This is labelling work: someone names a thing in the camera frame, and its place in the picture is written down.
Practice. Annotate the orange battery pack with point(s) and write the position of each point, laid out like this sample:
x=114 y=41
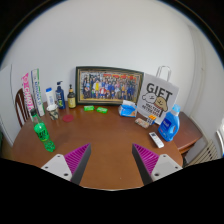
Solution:
x=151 y=119

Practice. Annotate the green small packet right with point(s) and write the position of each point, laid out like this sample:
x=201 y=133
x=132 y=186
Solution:
x=102 y=110

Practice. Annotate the blue tissue pack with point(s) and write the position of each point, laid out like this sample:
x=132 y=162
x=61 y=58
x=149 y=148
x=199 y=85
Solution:
x=127 y=109

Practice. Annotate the pink tall box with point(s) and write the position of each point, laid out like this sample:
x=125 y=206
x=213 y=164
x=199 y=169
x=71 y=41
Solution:
x=27 y=92

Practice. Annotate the green small packet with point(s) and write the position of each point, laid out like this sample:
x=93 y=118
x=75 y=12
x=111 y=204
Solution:
x=89 y=108
x=102 y=110

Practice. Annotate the green small packet left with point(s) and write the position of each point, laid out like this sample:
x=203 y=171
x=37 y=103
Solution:
x=89 y=108

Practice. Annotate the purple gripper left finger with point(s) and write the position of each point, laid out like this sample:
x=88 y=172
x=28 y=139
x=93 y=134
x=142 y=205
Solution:
x=70 y=166

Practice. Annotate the brown pump bottle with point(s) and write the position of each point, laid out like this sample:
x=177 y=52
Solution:
x=71 y=98

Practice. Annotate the red round coaster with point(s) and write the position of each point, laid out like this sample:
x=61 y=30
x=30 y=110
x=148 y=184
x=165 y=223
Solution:
x=67 y=118

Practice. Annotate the wooden chair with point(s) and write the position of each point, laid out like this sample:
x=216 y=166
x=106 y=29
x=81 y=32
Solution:
x=21 y=108

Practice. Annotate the small snack packet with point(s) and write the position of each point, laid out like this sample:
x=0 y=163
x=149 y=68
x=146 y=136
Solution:
x=142 y=123

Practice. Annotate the white small bottle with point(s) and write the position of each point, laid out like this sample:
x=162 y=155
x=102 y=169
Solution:
x=50 y=96

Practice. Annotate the framed group photo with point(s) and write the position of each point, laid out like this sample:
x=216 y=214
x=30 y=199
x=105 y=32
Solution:
x=107 y=85

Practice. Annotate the white remote control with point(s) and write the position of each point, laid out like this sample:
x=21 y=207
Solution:
x=156 y=139

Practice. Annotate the white green tall box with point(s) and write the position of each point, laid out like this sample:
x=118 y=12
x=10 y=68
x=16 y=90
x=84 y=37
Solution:
x=37 y=92

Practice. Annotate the white radiator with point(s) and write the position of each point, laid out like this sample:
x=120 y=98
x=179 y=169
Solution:
x=209 y=153

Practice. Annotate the blue detergent bottle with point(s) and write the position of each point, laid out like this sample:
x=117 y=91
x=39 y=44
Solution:
x=170 y=124

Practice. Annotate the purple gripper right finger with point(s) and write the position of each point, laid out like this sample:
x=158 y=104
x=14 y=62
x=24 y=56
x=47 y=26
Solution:
x=152 y=166

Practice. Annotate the dark blue pump bottle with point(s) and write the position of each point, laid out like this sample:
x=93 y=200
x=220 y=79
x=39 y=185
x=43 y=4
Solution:
x=60 y=96

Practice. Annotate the white gift paper bag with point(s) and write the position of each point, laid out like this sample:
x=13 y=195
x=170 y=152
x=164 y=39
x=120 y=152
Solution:
x=157 y=95

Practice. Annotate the paper cup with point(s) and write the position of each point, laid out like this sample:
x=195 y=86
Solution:
x=53 y=111

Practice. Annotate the green plastic bottle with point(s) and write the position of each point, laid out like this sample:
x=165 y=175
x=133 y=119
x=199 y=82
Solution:
x=41 y=131

